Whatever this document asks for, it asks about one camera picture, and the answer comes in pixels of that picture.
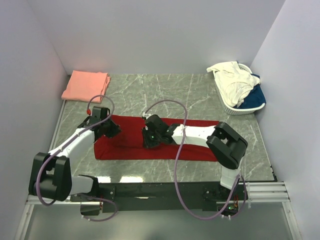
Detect white laundry basket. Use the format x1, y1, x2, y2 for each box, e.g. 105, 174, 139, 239
206, 61, 267, 116

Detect white t shirt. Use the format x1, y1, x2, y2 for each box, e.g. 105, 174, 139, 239
206, 61, 261, 107

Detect red t shirt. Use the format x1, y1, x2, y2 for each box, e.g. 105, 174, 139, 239
94, 115, 219, 162

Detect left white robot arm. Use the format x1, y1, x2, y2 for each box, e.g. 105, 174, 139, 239
28, 106, 121, 202

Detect black base beam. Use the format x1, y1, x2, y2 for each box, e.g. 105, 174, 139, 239
69, 181, 251, 216

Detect aluminium rail frame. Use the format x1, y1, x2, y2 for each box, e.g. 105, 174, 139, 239
14, 74, 303, 240

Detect folded pink t shirt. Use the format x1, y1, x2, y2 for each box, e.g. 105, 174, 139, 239
61, 70, 111, 102

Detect blue t shirt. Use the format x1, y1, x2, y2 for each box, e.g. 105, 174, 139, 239
237, 73, 266, 109

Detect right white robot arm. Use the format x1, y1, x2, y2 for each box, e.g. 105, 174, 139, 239
142, 113, 248, 200

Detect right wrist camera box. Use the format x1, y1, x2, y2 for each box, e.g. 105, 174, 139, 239
141, 111, 151, 121

